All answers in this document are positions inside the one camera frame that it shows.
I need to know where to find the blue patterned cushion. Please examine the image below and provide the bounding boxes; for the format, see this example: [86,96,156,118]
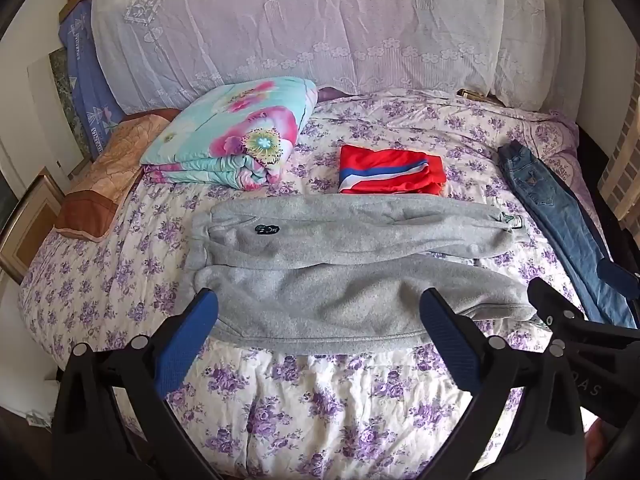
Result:
[58,0,126,161]

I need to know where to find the orange brown pillow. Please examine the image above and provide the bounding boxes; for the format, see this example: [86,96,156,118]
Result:
[54,108,183,238]

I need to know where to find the white lace cover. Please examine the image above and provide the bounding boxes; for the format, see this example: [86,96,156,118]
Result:
[92,0,586,113]

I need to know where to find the blue jeans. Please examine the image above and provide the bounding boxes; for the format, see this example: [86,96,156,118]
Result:
[497,142,638,330]

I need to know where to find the purple floral bedsheet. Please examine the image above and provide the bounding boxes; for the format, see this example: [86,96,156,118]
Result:
[20,87,601,480]

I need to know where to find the red striped folded shorts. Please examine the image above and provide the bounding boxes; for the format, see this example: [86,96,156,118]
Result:
[337,144,447,196]

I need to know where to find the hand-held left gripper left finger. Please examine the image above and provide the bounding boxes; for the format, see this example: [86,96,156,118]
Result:
[52,287,221,480]

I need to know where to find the grey fleece pants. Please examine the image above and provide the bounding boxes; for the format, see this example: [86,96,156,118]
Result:
[186,194,543,348]

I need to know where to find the teal pink floral folded quilt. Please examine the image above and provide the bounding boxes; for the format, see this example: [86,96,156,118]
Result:
[140,76,319,191]

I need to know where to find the green patterned board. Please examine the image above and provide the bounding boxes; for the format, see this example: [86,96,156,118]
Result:
[47,47,90,157]

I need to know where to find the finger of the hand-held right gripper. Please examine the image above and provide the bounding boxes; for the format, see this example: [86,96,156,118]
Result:
[596,258,640,302]
[526,276,589,332]

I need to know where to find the wooden picture frame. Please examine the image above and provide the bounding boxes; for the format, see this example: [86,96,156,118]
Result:
[0,167,66,286]

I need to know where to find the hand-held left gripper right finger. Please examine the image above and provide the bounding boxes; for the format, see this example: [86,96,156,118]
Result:
[419,287,587,480]

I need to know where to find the beige lattice basket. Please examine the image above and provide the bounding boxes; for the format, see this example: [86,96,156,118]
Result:
[599,107,640,222]

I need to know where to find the brown wooden object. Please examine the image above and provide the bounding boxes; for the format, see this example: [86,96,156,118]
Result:
[456,88,503,105]

